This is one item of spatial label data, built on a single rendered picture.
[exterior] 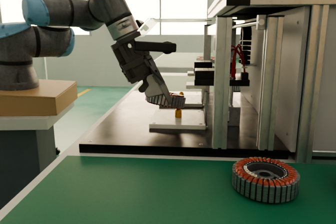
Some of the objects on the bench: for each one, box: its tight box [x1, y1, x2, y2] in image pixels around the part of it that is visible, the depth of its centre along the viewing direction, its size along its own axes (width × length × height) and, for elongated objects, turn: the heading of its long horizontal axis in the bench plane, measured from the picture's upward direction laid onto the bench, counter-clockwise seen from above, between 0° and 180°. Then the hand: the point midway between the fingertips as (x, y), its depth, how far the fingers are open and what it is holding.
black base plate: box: [79, 91, 289, 160], centre depth 96 cm, size 47×64×2 cm
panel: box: [241, 6, 311, 152], centre depth 91 cm, size 1×66×30 cm, turn 175°
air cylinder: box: [228, 101, 241, 126], centre depth 83 cm, size 5×8×6 cm
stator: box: [232, 157, 300, 203], centre depth 51 cm, size 11×11×4 cm
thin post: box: [204, 91, 208, 129], centre depth 77 cm, size 2×2×10 cm
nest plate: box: [159, 95, 203, 107], centre depth 108 cm, size 15×15×1 cm
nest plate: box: [149, 110, 206, 130], centre depth 84 cm, size 15×15×1 cm
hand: (166, 98), depth 82 cm, fingers closed on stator, 13 cm apart
